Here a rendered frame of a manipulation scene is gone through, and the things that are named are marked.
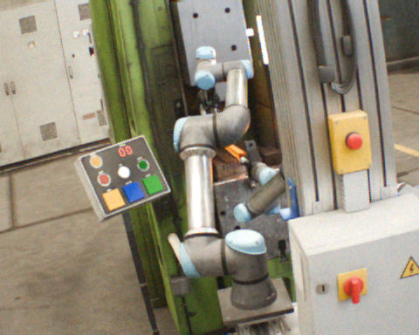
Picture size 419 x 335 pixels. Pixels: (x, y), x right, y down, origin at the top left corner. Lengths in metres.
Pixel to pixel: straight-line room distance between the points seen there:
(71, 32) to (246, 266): 6.32
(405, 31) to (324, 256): 9.62
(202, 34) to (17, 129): 5.44
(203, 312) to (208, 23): 1.52
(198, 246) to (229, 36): 1.20
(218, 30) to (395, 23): 8.06
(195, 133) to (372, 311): 0.91
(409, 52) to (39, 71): 6.40
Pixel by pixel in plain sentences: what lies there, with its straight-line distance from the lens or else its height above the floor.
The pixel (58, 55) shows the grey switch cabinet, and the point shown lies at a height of 1.35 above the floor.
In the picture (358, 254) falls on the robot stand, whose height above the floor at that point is 1.20.
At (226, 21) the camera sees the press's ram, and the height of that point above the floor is 1.63.
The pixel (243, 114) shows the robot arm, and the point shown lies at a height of 1.36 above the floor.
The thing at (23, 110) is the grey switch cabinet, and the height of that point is 0.75.
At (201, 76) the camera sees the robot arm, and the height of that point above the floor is 1.46.
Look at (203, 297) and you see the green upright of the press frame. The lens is 3.22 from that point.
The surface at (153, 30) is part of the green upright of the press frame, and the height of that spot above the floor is 1.65.
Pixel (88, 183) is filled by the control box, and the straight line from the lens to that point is 2.55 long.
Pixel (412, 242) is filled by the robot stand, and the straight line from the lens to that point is 1.34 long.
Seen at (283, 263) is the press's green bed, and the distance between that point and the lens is 3.04.
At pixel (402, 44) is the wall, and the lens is 10.75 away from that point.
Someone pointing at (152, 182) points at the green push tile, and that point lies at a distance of 2.63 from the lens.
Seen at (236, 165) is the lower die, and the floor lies 0.96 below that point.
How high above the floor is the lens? 1.78
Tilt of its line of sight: 16 degrees down
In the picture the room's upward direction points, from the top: 10 degrees counter-clockwise
